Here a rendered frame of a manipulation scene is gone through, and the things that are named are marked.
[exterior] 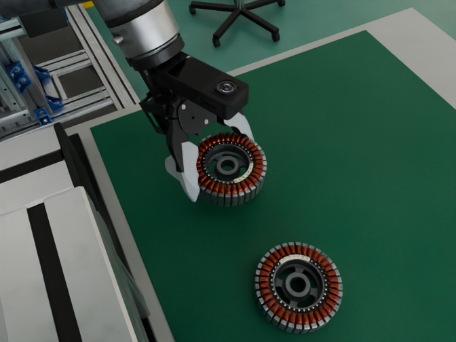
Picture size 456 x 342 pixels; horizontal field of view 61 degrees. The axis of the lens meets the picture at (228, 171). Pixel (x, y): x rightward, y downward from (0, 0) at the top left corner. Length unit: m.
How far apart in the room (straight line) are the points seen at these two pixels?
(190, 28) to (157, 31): 1.72
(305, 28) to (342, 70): 1.40
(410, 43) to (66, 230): 0.84
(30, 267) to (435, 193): 0.60
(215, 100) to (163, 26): 0.10
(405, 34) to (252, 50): 1.18
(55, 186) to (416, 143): 0.63
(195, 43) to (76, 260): 1.93
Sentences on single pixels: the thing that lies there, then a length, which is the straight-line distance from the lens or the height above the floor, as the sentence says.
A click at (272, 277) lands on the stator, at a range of 0.52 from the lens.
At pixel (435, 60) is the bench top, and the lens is 0.92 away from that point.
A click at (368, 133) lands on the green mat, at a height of 0.75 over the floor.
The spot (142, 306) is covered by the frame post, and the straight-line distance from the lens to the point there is 0.48.
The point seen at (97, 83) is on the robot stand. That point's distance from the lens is 1.63.
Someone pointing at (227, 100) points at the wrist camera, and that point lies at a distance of 0.43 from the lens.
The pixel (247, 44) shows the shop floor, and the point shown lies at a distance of 2.07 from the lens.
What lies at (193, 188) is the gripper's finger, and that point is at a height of 0.83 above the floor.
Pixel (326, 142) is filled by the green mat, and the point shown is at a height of 0.75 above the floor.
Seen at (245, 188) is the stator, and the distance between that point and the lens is 0.52.
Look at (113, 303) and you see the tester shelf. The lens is 0.17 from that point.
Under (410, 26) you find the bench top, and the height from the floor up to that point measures 0.75.
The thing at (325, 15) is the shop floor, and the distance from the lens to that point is 2.32.
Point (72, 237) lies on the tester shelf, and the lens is 0.18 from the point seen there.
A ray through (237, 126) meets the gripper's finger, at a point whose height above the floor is 0.85.
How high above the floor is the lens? 1.27
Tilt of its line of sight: 56 degrees down
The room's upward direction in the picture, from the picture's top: straight up
